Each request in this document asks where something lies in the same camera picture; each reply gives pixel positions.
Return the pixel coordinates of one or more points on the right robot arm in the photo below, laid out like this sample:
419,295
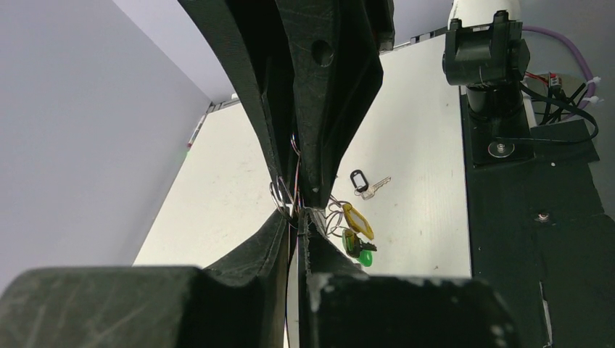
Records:
483,48

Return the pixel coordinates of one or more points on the yellow key tag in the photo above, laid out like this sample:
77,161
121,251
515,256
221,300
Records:
357,222

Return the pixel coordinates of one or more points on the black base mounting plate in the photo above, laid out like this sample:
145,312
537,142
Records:
540,237

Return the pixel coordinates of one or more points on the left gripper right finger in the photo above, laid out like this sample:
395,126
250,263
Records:
342,306

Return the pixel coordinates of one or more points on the key black tag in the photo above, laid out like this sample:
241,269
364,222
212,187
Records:
363,188

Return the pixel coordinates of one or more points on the green key tag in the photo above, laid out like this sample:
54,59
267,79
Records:
356,248

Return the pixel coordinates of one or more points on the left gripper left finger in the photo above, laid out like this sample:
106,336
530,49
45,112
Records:
238,301

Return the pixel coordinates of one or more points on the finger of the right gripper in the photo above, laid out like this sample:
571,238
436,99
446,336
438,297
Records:
335,48
249,40

